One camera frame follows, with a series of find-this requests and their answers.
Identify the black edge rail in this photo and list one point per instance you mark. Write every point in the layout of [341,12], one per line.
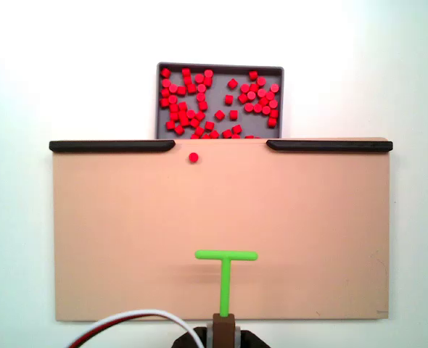
[109,146]
[330,145]

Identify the beige flat board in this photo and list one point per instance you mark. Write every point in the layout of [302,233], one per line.
[127,235]

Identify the grey rectangular container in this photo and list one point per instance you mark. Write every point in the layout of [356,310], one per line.
[217,90]

